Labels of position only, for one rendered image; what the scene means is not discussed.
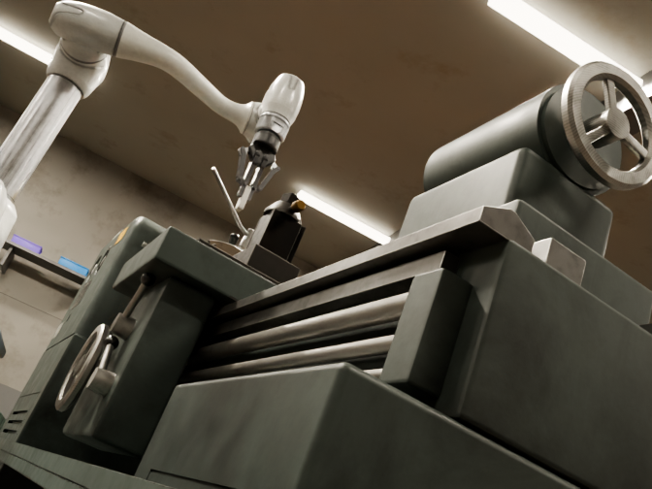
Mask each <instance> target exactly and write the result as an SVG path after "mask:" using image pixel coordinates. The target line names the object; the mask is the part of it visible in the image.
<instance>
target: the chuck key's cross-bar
mask: <svg viewBox="0 0 652 489"><path fill-rule="evenodd" d="M212 173H213V175H214V177H215V179H216V181H217V183H218V185H219V187H220V190H221V192H222V194H223V196H224V198H225V200H226V202H227V204H228V207H229V209H230V211H231V213H232V215H233V216H234V218H235V220H236V223H237V225H238V227H239V228H240V230H241V231H242V232H243V233H244V234H245V235H246V236H247V235H248V232H247V231H246V230H245V228H244V227H243V225H242V224H241V222H240V220H239V217H238V215H237V213H236V211H235V209H234V207H233V205H232V202H231V200H230V198H229V196H228V194H227V192H226V190H225V187H224V185H223V183H222V181H221V179H220V177H219V175H218V172H217V170H216V168H215V167H212Z"/></svg>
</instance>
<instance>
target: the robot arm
mask: <svg viewBox="0 0 652 489"><path fill-rule="evenodd" d="M49 24H50V28H51V29H52V31H53V32H54V33H55V34H56V35H57V36H59V37H60V41H59V43H58V44H57V46H56V48H55V51H54V53H53V56H52V58H51V60H50V62H49V65H48V67H47V79H46V80H45V82H44V83H43V85H42V86H41V88H40V89H39V91H38V92H37V94H36V95H35V97H34V98H33V100H32V101H31V103H30V104H29V106H28V107H27V109H26V110H25V112H24V113H23V115H22V116H21V117H20V119H19V120H18V122H17V123H16V125H15V127H14V128H13V130H12V131H11V133H10V134H9V136H8V137H7V139H6V140H5V142H4V143H3V145H2V146H1V147H0V249H1V248H2V247H3V245H4V243H5V241H6V240H7V238H8V236H9V234H10V232H11V230H12V228H13V226H14V224H15V222H16V208H15V205H14V202H15V200H16V198H17V196H18V195H19V193H20V192H21V190H22V189H23V187H24V185H25V184H26V183H27V182H28V180H29V179H30V177H31V175H32V174H33V172H34V171H35V169H36V168H37V166H38V164H39V163H40V161H41V160H42V158H43V156H44V155H45V153H46V152H47V150H48V149H49V146H50V145H51V143H52V142H53V140H54V139H55V137H56V135H57V134H58V132H59V131H60V129H61V128H62V126H63V124H64V123H65V121H66V120H67V118H68V116H69V115H70V113H71V112H72V110H73V109H74V107H75V106H76V105H77V103H78V102H79V100H81V99H84V98H86V97H87V96H89V95H90V93H91V92H92V91H93V90H94V89H95V88H96V87H97V86H98V85H99V84H100V83H101V82H102V81H103V79H104V78H105V76H106V74H107V72H108V68H109V65H110V60H111V56H114V57H117V58H122V59H127V60H132V61H137V62H141V63H145V64H148V65H151V66H154V67H157V68H159V69H161V70H163V71H165V72H167V73H168V74H170V75H171V76H172V77H174V78H175V79H176V80H178V81H179V82H180V83H181V84H182V85H184V86H185V87H186V88H187V89H188V90H189V91H191V92H192V93H193V94H194V95H195V96H196V97H198V98H199V99H200V100H201V101H202V102H203V103H205V104H206V105H207V106H208V107H209V108H211V109H212V110H213V111H214V112H216V113H217V114H219V115H220V116H222V117H224V118H225V119H227V120H229V121H231V122H232V123H234V124H235V125H237V127H238V128H239V130H240V133H241V134H243V135H244V136H245V137H246V139H247V140H248V142H249V143H250V146H249V147H240V148H239V149H238V154H239V162H238V169H237V174H236V182H238V183H239V185H240V189H239V191H238V193H237V196H238V197H239V201H238V203H237V205H236V207H235V211H237V212H240V211H242V210H243V209H244V207H245V203H246V202H249V201H250V200H251V198H252V195H253V193H254V192H255V193H259V192H260V191H262V190H263V188H264V187H265V186H266V184H267V183H268V182H269V180H270V179H271V178H272V176H273V175H274V174H275V173H276V172H278V171H279V170H280V167H279V166H277V164H276V163H275V162H276V154H277V150H278V148H279V145H281V144H282V143H283V142H284V140H285V137H286V135H287V133H288V131H289V128H290V126H291V124H292V123H293V122H294V121H295V119H296V117H297V115H298V113H299V110H300V109H301V106H302V103H303V99H304V92H305V87H304V83H303V82H302V81H301V80H300V79H299V78H298V77H296V76H294V75H291V74H281V75H280V76H278V77H277V78H276V79H275V81H274V82H273V83H272V84H271V86H270V88H269V90H268V91H267V92H266V94H265V97H264V99H263V101H262V103H258V102H250V103H248V104H238V103H235V102H233V101H231V100H229V99H227V98H226V97H224V96H223V95H222V94H221V93H220V92H219V91H218V90H217V89H216V88H215V87H214V86H213V85H212V84H211V83H210V82H209V81H208V80H207V79H206V78H205V77H204V76H203V75H202V74H201V73H200V72H199V71H198V70H197V69H196V68H195V67H194V66H193V65H192V64H191V63H189V62H188V61H187V60H186V59H185V58H184V57H183V56H181V55H180V54H179V53H177V52H176V51H174V50H173V49H171V48H169V47H168V46H166V45H164V44H163V43H161V42H159V41H157V40H156V39H154V38H152V37H151V36H149V35H148V34H147V33H145V32H143V31H142V30H140V29H138V28H137V27H135V26H134V25H132V24H131V23H129V22H127V21H125V20H123V19H121V18H120V17H118V16H115V15H113V14H112V13H109V12H107V11H105V10H102V9H99V8H97V7H94V6H91V5H89V4H85V3H82V2H77V1H61V2H57V3H56V4H55V6H54V8H53V11H52V13H51V15H50V18H49ZM247 154H248V157H249V164H248V167H247V170H246V172H245V174H244V170H245V159H246V155H247ZM270 165H271V166H272V167H271V168H270V172H269V173H268V174H267V175H266V176H265V177H264V179H263V180H262V181H261V183H260V184H259V185H258V187H257V184H258V182H259V180H260V178H261V175H262V173H263V170H264V169H265V168H266V167H268V166H270ZM255 166H257V169H256V172H255V175H254V177H253V180H252V182H251V185H250V186H248V185H247V184H248V182H249V179H250V177H251V175H252V172H253V170H254V167H255Z"/></svg>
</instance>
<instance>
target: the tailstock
mask: <svg viewBox="0 0 652 489"><path fill-rule="evenodd" d="M594 81H601V82H603V96H604V105H603V104H602V103H601V101H600V100H598V99H597V98H596V97H595V96H594V95H592V94H591V93H590V92H588V91H586V90H585V88H586V86H587V85H588V84H589V83H590V82H594ZM615 88H617V89H618V90H619V91H620V92H621V93H622V94H623V95H624V97H625V98H626V99H627V100H628V102H629V103H630V105H631V107H632V108H633V110H634V112H635V114H636V118H637V121H638V124H639V127H640V132H641V138H642V145H641V144H640V143H639V142H638V141H637V140H636V139H635V138H634V137H633V136H632V135H631V134H630V133H629V132H630V123H629V121H628V119H627V117H626V115H625V114H624V113H623V112H622V111H621V110H620V109H618V108H617V105H616V95H615ZM620 141H621V142H622V143H623V144H624V145H625V146H626V147H627V148H628V149H629V150H630V151H631V152H632V153H633V154H634V155H635V156H636V157H637V158H638V159H639V161H638V163H637V164H636V166H635V167H634V168H633V169H632V170H630V171H621V170H620V166H621V160H622V148H621V142H620ZM651 179H652V104H651V102H650V100H649V98H648V96H647V95H646V93H645V92H644V90H643V89H642V87H641V86H640V85H639V84H638V82H637V81H636V80H635V79H634V78H633V77H632V76H631V75H629V74H628V73H627V72H626V71H624V70H623V69H621V68H619V67H617V66H615V65H613V64H611V63H608V62H604V61H592V62H588V63H586V64H584V65H582V66H580V67H579V68H577V69H576V70H574V71H573V72H572V73H571V74H570V76H569V78H568V79H567V82H566V84H560V85H556V86H554V87H552V88H550V89H549V90H547V91H545V92H543V93H541V94H540V95H538V96H536V97H535V98H533V99H531V100H529V101H527V102H525V103H523V104H521V105H520V106H518V107H516V108H514V109H512V110H510V111H508V112H507V113H505V114H502V115H500V116H498V117H496V118H494V119H493V120H491V121H489V122H487V123H485V124H483V125H481V126H479V127H478V128H476V129H474V130H473V131H471V132H469V133H467V134H465V135H464V136H462V137H460V138H458V139H456V140H454V141H452V142H451V143H449V144H447V145H445V146H443V147H440V148H439V149H437V150H436V151H435V152H434V153H433V154H432V155H431V157H430V158H429V160H428V162H427V164H426V167H425V171H424V181H423V182H424V191H425V192H424V193H422V194H420V195H418V196H416V197H414V198H413V199H412V200H411V202H410V204H409V207H408V210H407V214H406V217H405V220H404V223H403V225H402V228H401V231H400V234H399V237H398V239H400V238H401V237H404V236H406V235H409V234H412V233H414V232H417V231H419V230H422V229H425V228H427V227H430V226H432V225H435V224H437V223H440V222H443V221H445V220H447V219H449V218H452V217H455V216H457V215H460V214H462V213H465V212H469V211H472V210H474V209H477V208H479V207H482V206H489V207H497V208H505V209H512V210H513V211H515V212H516V213H517V215H518V216H519V218H520V219H521V221H522V222H523V223H524V225H525V226H526V228H527V229H528V231H529V232H530V234H531V235H532V237H533V238H534V240H535V243H536V242H539V241H543V240H546V239H549V238H553V239H554V240H556V241H557V242H559V243H560V244H561V245H563V246H565V247H566V248H568V249H569V250H570V251H572V252H573V253H575V254H576V255H578V256H579V257H580V258H582V259H583V260H585V261H586V264H585V269H584V273H583V277H582V281H581V285H580V286H581V287H583V288H584V289H586V290H587V291H589V292H590V293H592V294H593V295H595V296H596V297H598V298H599V299H601V300H602V301H603V302H605V303H606V304H608V305H609V306H611V307H612V308H614V309H615V310H617V311H619V312H620V313H622V314H623V315H625V316H626V317H628V318H629V319H631V320H632V321H633V322H634V323H635V324H637V325H642V324H649V321H650V316H651V310H652V291H650V290H649V289H648V288H646V287H645V286H643V285H642V284H641V283H639V282H638V281H636V280H635V279H634V278H632V277H630V276H629V275H627V274H626V273H625V272H623V271H622V270H620V269H619V268H618V267H616V266H615V265H613V264H612V263H611V262H609V261H608V260H606V259H605V258H604V253H605V249H606V244H607V240H608V235H609V230H610V226H611V221H612V217H613V214H612V211H611V209H610V208H609V207H607V206H606V205H605V204H603V203H602V202H601V201H599V200H598V199H597V198H595V197H594V196H597V195H600V194H603V193H605V192H606V191H607V190H608V189H609V188H612V189H616V190H622V191H625V190H631V189H635V188H638V187H641V186H643V185H645V184H646V183H647V182H649V181H650V180H651Z"/></svg>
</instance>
